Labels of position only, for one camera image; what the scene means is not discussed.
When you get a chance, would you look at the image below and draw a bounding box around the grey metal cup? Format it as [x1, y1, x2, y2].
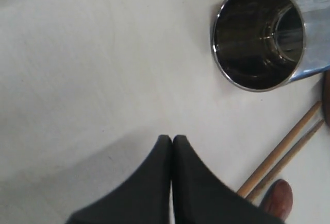
[211, 0, 329, 92]

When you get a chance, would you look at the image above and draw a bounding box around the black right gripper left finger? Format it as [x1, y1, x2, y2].
[67, 135, 172, 223]

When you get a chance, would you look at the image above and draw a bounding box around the brown wooden chopstick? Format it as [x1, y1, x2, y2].
[237, 101, 322, 197]
[246, 119, 324, 202]

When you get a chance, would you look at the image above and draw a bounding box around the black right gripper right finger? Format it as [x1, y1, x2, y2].
[172, 135, 282, 223]

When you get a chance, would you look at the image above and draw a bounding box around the dark red wooden spoon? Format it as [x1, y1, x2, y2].
[259, 179, 293, 221]

